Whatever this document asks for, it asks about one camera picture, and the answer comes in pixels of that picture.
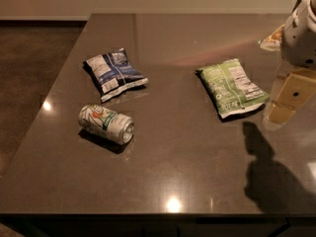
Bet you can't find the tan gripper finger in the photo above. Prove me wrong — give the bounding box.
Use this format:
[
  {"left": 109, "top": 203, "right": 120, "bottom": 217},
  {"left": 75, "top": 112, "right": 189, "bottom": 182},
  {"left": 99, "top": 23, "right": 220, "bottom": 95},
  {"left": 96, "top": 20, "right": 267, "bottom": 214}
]
[{"left": 264, "top": 68, "right": 316, "bottom": 126}]

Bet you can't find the silver 7up soda can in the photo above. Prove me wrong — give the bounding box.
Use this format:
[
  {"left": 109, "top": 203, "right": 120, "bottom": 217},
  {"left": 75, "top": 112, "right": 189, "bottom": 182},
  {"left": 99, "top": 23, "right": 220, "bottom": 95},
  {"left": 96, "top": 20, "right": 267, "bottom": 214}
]
[{"left": 78, "top": 105, "right": 134, "bottom": 145}]

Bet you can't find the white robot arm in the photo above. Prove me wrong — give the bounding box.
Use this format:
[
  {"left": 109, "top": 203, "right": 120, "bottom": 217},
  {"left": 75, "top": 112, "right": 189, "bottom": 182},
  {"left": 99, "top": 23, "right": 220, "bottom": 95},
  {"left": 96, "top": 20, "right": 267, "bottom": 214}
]
[{"left": 264, "top": 0, "right": 316, "bottom": 130}]

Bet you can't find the orange snack bag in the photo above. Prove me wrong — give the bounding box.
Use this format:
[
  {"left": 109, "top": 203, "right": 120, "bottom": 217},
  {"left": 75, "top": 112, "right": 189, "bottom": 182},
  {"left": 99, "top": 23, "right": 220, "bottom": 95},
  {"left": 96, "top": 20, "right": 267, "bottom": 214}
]
[{"left": 260, "top": 25, "right": 284, "bottom": 51}]

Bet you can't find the green jalapeno chip bag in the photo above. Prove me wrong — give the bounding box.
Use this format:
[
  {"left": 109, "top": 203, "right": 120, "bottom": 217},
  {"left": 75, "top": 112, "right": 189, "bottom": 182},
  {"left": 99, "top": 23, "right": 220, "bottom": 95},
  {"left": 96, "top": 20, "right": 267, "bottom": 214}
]
[{"left": 196, "top": 59, "right": 270, "bottom": 119}]

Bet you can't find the blue chip bag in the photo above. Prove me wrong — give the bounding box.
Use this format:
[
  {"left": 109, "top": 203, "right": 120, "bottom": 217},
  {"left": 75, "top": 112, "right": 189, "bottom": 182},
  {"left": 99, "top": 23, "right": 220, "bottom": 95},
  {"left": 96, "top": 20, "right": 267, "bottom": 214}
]
[{"left": 83, "top": 48, "right": 148, "bottom": 103}]

